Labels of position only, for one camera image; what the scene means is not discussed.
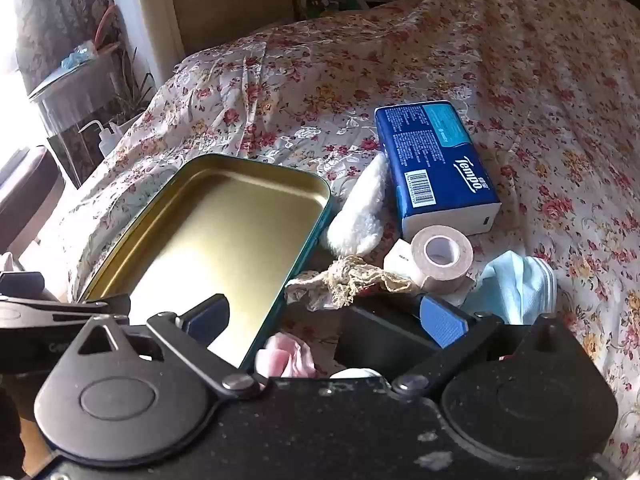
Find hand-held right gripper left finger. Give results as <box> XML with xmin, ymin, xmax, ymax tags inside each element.
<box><xmin>75</xmin><ymin>294</ymin><xmax>258</xmax><ymax>401</ymax></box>

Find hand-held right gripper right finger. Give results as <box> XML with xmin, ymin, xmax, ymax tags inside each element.
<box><xmin>392</xmin><ymin>294</ymin><xmax>576</xmax><ymax>396</ymax></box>

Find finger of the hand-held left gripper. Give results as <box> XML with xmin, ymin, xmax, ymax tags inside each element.
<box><xmin>0</xmin><ymin>271</ymin><xmax>48</xmax><ymax>301</ymax></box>
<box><xmin>0</xmin><ymin>295</ymin><xmax>131</xmax><ymax>331</ymax></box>

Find beige tape roll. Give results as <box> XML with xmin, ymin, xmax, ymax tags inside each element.
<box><xmin>410</xmin><ymin>226</ymin><xmax>474</xmax><ymax>293</ymax></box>

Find blue face mask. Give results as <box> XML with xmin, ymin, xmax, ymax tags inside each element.
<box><xmin>460</xmin><ymin>250</ymin><xmax>557</xmax><ymax>326</ymax></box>

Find small white box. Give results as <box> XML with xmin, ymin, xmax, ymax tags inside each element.
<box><xmin>383</xmin><ymin>239</ymin><xmax>426</xmax><ymax>286</ymax></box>

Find pink cloth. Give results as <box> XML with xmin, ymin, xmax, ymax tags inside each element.
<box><xmin>255</xmin><ymin>334</ymin><xmax>318</xmax><ymax>386</ymax></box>

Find gold metal tray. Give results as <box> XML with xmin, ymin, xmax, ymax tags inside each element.
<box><xmin>80</xmin><ymin>154</ymin><xmax>332</xmax><ymax>371</ymax></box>

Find beige lace cloth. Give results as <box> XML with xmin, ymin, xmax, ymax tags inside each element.
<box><xmin>285</xmin><ymin>255</ymin><xmax>421</xmax><ymax>311</ymax></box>

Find white fluffy plush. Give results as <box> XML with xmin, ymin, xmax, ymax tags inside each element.
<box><xmin>326</xmin><ymin>152</ymin><xmax>391</xmax><ymax>256</ymax></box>

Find blue tissue pack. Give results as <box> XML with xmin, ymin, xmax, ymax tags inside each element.
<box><xmin>374</xmin><ymin>101</ymin><xmax>502</xmax><ymax>242</ymax></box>

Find black case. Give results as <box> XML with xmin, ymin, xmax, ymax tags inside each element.
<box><xmin>332</xmin><ymin>292</ymin><xmax>451</xmax><ymax>378</ymax></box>

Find purple stool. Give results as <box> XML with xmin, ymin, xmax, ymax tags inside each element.
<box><xmin>0</xmin><ymin>145</ymin><xmax>66</xmax><ymax>256</ymax></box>

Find white wash bottle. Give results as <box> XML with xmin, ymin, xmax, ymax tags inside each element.
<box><xmin>79</xmin><ymin>120</ymin><xmax>123</xmax><ymax>157</ymax></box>

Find white plant pot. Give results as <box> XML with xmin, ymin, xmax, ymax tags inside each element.
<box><xmin>112</xmin><ymin>112</ymin><xmax>146</xmax><ymax>133</ymax></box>

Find round silver side table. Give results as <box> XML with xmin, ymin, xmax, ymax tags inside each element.
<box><xmin>27</xmin><ymin>52</ymin><xmax>131</xmax><ymax>161</ymax></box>

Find green spiky plant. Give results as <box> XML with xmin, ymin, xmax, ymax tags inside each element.
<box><xmin>115</xmin><ymin>47</ymin><xmax>156</xmax><ymax>121</ymax></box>

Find crumpled blue plastic bag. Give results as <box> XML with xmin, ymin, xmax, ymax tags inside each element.
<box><xmin>61</xmin><ymin>42</ymin><xmax>96</xmax><ymax>70</ymax></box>

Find floral bedspread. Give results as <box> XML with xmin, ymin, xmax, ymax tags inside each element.
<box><xmin>37</xmin><ymin>0</ymin><xmax>640</xmax><ymax>480</ymax></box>

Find patterned curtain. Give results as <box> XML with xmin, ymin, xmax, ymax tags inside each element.
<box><xmin>10</xmin><ymin>0</ymin><xmax>126</xmax><ymax>96</ymax></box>

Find beige wooden board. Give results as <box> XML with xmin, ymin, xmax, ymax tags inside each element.
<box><xmin>165</xmin><ymin>0</ymin><xmax>296</xmax><ymax>56</ymax></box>

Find orange handled tool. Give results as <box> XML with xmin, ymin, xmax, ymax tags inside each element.
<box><xmin>95</xmin><ymin>5</ymin><xmax>121</xmax><ymax>53</ymax></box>

